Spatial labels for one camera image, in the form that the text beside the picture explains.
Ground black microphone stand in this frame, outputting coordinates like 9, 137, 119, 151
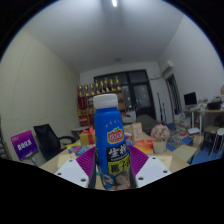
156, 92, 168, 124

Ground black computer monitor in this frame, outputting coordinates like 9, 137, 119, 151
183, 91, 198, 108

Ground small upright card stand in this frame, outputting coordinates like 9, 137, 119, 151
130, 122, 144, 143

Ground yellow gift box red ribbon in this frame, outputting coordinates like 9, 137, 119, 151
79, 125, 98, 147

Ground dark glass door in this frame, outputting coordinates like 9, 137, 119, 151
93, 69, 157, 124

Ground blue white-capped drink bottle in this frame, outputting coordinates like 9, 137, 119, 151
92, 93, 136, 191

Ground wooden shelf unit with trophies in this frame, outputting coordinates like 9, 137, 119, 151
77, 75, 127, 127

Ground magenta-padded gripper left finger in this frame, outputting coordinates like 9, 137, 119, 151
54, 145, 98, 189

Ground purple sign board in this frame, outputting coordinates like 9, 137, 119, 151
10, 129, 40, 162

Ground small beige book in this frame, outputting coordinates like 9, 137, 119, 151
57, 153, 78, 168

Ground white air conditioner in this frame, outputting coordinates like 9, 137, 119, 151
159, 59, 175, 75

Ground white round stool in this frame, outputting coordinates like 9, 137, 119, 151
213, 127, 224, 158

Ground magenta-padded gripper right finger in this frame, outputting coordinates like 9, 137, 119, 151
127, 143, 173, 188

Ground black office chair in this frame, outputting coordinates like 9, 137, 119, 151
33, 123, 78, 163

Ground orange book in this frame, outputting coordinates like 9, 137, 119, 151
133, 139, 155, 155

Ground pink flowers in white pot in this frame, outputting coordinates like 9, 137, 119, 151
150, 123, 171, 155

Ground cluttered side desk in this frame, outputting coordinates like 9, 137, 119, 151
181, 98, 224, 134

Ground wide beige book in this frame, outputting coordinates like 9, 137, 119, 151
154, 154, 174, 169

